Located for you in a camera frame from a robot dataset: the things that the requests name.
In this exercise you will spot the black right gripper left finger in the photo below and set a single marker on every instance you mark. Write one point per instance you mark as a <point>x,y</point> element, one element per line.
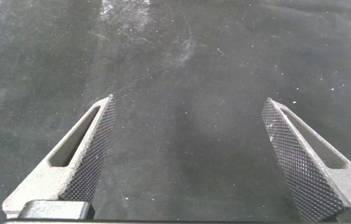
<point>69,168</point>

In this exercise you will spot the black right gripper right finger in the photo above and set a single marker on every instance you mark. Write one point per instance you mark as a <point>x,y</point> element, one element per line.
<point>315,171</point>

